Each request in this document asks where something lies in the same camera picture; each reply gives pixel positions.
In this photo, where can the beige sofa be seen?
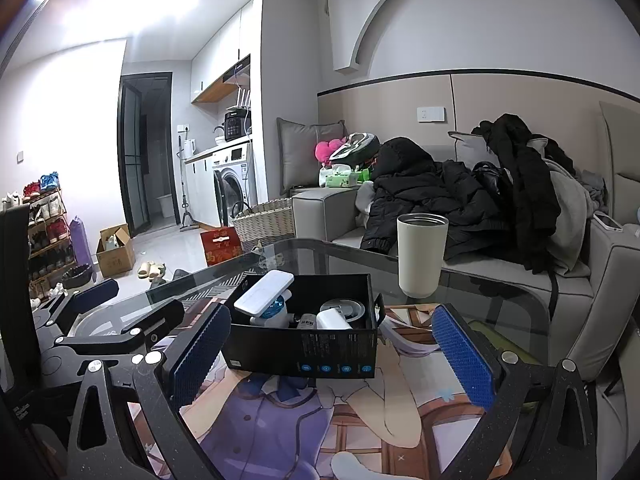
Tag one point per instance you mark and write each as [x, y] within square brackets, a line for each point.
[320, 220]

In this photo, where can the pink plush toy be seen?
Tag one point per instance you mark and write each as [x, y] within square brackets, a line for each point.
[325, 149]

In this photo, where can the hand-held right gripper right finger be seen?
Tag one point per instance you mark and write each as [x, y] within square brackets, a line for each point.
[465, 360]

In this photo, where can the white kettle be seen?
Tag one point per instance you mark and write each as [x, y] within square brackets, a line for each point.
[189, 148]

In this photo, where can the wooden shoe rack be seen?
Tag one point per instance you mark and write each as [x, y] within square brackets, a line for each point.
[47, 240]

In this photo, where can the white power bank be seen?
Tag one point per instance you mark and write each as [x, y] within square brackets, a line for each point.
[262, 295]

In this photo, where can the black cardboard box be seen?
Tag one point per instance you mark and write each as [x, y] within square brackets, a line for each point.
[300, 350]

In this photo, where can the white wall socket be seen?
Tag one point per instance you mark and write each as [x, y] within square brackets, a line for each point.
[431, 114]

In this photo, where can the black round basket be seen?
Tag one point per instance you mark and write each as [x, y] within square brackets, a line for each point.
[77, 276]

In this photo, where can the black white round item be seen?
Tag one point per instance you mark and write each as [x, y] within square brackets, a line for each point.
[357, 147]

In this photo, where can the beige slippers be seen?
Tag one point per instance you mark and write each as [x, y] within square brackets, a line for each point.
[151, 270]

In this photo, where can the wicker basket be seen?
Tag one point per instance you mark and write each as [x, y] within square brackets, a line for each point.
[265, 225]

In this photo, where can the black framed glass door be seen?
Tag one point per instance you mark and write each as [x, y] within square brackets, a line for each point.
[135, 160]

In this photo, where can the mop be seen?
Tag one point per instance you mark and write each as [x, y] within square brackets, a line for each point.
[186, 210]

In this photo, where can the white trash bin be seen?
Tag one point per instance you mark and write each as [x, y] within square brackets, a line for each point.
[165, 206]

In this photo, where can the black puffer jacket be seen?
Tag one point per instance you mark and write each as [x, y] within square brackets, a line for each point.
[425, 195]

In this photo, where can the light grey cushion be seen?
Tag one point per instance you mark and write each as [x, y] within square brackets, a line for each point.
[465, 147]

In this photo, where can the white roll item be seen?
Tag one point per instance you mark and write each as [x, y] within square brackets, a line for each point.
[332, 321]

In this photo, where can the white cloth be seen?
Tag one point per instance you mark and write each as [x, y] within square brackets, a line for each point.
[365, 205]

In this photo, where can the red gift box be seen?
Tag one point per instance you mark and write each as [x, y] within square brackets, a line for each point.
[220, 247]

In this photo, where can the printed desk mat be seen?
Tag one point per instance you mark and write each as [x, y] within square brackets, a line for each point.
[280, 425]

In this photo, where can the brown cardboard box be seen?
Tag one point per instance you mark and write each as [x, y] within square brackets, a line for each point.
[116, 255]

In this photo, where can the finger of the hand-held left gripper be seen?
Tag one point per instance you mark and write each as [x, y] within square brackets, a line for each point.
[150, 320]
[95, 292]

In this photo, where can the black coat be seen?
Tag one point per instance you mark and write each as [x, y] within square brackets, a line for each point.
[530, 185]

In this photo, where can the grey garment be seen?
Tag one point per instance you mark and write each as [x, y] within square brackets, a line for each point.
[575, 210]

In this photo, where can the green wet wipes pack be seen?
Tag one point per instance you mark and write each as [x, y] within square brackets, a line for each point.
[339, 177]

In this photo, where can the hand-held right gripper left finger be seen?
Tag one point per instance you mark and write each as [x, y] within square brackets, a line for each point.
[200, 355]

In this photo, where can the grey round device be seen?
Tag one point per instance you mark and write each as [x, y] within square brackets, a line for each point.
[345, 305]

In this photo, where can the purple bag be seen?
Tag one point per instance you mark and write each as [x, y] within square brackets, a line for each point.
[80, 242]

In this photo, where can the black rice cooker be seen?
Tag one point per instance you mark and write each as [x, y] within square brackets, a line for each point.
[234, 126]

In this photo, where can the cream tumbler cup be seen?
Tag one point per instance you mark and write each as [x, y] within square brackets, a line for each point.
[420, 260]

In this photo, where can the blue and white bottle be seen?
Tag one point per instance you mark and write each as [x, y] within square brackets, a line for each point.
[274, 312]

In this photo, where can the white wall cabinet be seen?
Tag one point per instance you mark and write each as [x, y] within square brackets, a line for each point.
[220, 55]

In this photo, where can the white washing machine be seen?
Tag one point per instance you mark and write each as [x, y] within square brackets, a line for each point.
[235, 185]

